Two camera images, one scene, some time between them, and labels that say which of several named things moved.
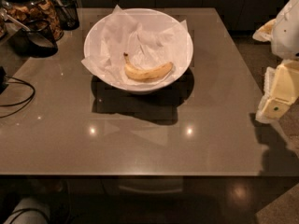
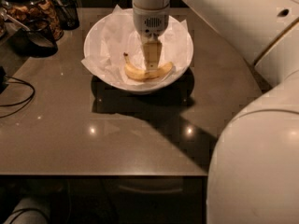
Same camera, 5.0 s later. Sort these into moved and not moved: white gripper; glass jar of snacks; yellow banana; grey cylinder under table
Moved: white gripper
Not moved: grey cylinder under table; yellow banana; glass jar of snacks
